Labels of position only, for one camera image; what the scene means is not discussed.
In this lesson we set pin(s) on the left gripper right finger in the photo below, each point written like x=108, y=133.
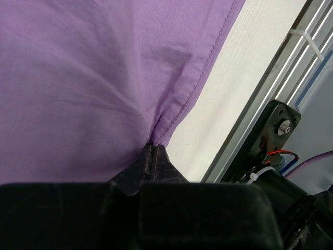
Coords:
x=176, y=214

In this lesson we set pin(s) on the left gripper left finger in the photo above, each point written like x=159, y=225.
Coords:
x=75, y=215

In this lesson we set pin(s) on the purple trousers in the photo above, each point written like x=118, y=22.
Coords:
x=85, y=85

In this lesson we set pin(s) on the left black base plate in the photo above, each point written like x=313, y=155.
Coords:
x=275, y=130

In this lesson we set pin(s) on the aluminium mounting rail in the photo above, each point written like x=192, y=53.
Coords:
x=308, y=43

